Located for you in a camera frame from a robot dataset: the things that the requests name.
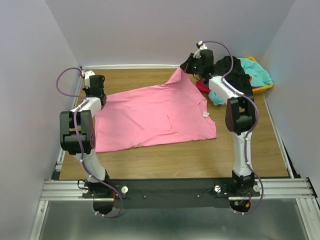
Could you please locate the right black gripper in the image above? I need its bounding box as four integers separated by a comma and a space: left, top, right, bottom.
179, 53, 203, 76

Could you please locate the pink t shirt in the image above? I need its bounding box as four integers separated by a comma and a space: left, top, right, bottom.
95, 68, 217, 153

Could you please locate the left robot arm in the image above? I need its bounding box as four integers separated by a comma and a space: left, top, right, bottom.
59, 70, 112, 198

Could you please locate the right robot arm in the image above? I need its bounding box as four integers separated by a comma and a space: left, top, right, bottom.
180, 49, 258, 196

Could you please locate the magenta t shirt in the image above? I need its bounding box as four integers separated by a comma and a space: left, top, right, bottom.
195, 80, 211, 93

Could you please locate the black t shirt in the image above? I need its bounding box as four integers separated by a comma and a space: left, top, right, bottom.
214, 56, 253, 97

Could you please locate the yellow plastic bin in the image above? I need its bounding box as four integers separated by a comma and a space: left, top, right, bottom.
247, 56, 273, 94

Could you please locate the teal t shirt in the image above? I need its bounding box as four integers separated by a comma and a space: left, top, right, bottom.
208, 58, 274, 106

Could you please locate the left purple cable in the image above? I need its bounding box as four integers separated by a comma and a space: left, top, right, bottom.
56, 66, 125, 220

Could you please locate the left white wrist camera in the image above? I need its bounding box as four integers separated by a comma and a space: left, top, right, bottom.
84, 70, 96, 81

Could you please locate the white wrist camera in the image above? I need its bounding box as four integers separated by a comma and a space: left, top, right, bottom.
193, 40, 208, 59
84, 70, 96, 81

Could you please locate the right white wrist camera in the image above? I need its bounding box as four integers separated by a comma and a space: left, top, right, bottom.
193, 40, 208, 59

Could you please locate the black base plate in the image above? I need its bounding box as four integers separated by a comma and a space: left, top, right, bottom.
77, 178, 260, 209

